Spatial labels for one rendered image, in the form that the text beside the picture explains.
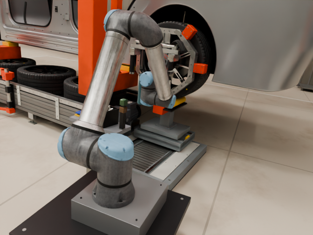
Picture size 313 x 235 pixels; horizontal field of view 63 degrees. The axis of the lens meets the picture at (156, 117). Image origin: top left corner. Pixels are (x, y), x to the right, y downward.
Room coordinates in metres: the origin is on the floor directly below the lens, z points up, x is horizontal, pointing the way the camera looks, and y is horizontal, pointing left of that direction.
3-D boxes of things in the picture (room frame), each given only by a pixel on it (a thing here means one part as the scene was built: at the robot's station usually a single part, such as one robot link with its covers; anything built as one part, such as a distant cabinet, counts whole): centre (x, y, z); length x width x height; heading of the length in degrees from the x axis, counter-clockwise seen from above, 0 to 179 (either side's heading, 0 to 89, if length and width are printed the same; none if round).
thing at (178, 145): (2.32, -0.10, 0.13); 0.50 x 0.36 x 0.10; 62
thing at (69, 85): (2.67, 0.69, 0.39); 0.66 x 0.66 x 0.24
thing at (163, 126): (2.32, -0.10, 0.32); 0.40 x 0.30 x 0.28; 62
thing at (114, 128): (1.68, 0.40, 0.44); 0.43 x 0.17 x 0.03; 62
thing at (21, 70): (3.03, 1.37, 0.39); 0.66 x 0.66 x 0.24
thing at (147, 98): (1.61, 0.06, 0.69); 0.12 x 0.09 x 0.12; 68
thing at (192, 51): (2.17, -0.02, 0.85); 0.54 x 0.07 x 0.54; 62
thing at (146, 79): (1.62, 0.07, 0.81); 0.12 x 0.09 x 0.10; 152
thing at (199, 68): (2.02, -0.30, 0.85); 0.09 x 0.08 x 0.07; 62
